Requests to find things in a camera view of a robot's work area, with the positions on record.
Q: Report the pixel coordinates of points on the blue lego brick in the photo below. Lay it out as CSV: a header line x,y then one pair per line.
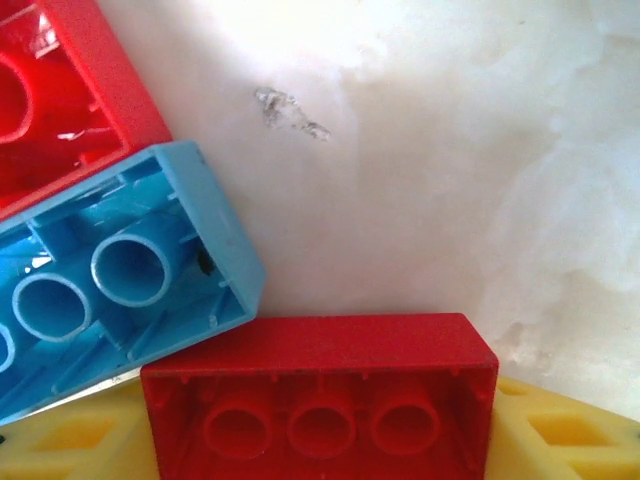
x,y
210,210

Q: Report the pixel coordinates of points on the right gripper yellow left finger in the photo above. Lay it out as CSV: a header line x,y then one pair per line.
x,y
30,460

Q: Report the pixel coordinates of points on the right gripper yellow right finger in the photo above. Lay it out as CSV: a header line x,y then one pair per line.
x,y
520,450

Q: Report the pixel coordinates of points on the red lego brick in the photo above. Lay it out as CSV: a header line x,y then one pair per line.
x,y
325,345
100,75

